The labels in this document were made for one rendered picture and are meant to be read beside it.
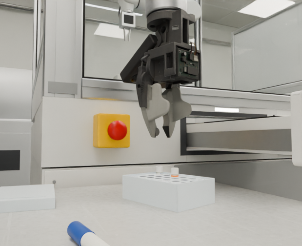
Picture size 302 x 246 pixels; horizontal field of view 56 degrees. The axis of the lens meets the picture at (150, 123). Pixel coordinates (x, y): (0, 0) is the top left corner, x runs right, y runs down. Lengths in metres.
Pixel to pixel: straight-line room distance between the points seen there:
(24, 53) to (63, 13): 3.28
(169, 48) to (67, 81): 0.26
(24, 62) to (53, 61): 3.28
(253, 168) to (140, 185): 0.48
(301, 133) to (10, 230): 0.39
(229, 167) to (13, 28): 3.55
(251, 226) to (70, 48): 0.49
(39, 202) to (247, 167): 0.58
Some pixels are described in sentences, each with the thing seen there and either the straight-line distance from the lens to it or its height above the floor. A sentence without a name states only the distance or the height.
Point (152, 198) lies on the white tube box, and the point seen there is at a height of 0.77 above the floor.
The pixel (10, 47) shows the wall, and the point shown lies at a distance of 3.97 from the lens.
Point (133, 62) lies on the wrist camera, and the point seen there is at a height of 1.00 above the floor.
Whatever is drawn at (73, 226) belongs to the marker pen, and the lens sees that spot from 0.30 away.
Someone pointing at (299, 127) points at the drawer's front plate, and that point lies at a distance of 0.46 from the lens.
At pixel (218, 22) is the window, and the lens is 0.87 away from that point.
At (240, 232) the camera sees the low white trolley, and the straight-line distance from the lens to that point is 0.33.
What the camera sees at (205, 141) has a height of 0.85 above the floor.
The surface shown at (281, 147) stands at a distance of 0.50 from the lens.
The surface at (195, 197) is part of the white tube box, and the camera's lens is 0.42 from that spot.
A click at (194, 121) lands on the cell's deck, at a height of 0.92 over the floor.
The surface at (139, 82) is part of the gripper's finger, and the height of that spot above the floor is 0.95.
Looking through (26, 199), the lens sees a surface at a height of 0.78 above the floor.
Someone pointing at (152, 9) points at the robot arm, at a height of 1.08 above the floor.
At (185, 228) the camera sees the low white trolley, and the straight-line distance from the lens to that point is 0.33.
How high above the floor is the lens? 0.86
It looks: 3 degrees up
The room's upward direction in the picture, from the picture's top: straight up
